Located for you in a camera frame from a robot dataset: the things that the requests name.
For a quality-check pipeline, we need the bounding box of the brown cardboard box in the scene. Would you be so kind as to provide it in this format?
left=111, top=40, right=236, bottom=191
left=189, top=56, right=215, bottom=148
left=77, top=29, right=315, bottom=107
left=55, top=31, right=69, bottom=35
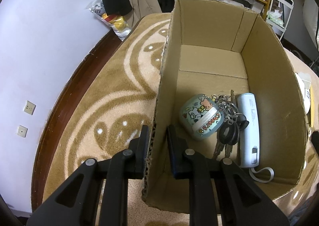
left=143, top=0, right=308, bottom=213

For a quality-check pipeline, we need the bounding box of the white square charger box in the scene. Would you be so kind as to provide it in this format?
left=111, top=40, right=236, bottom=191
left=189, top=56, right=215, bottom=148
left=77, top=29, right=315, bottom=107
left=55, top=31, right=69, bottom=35
left=295, top=72, right=311, bottom=114

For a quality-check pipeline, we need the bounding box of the white cylindrical lint device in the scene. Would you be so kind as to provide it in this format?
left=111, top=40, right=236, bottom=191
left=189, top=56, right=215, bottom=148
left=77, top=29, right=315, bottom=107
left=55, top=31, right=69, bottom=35
left=237, top=93, right=275, bottom=183

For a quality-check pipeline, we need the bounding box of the bunch of keys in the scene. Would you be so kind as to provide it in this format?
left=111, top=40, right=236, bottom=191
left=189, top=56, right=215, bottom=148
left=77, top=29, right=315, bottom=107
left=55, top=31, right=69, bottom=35
left=213, top=90, right=249, bottom=160

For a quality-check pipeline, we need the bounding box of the cartoon earbuds case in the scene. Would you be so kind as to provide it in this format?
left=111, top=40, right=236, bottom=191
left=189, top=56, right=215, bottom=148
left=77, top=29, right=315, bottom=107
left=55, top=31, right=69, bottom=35
left=179, top=94, right=224, bottom=141

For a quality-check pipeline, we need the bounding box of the white metal trolley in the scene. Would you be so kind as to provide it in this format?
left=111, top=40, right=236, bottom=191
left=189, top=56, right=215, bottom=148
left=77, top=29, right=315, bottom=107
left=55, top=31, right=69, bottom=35
left=266, top=0, right=294, bottom=40

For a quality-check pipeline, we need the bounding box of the plastic bag with toys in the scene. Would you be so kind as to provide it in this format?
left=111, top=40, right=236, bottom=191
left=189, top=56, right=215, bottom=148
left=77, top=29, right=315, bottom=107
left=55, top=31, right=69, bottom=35
left=86, top=0, right=131, bottom=41

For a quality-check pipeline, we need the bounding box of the lower white wall socket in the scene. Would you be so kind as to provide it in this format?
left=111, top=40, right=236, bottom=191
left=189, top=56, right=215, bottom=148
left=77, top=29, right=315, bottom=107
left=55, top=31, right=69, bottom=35
left=17, top=125, right=28, bottom=138

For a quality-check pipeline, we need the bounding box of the white wall socket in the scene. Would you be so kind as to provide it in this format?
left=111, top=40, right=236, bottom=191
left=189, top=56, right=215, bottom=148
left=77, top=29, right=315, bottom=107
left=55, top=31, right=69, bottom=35
left=24, top=100, right=36, bottom=115
left=17, top=125, right=28, bottom=138

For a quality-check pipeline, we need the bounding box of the upper white wall socket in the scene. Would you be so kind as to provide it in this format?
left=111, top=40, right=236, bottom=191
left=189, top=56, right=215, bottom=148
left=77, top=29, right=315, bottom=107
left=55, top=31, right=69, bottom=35
left=24, top=100, right=36, bottom=115

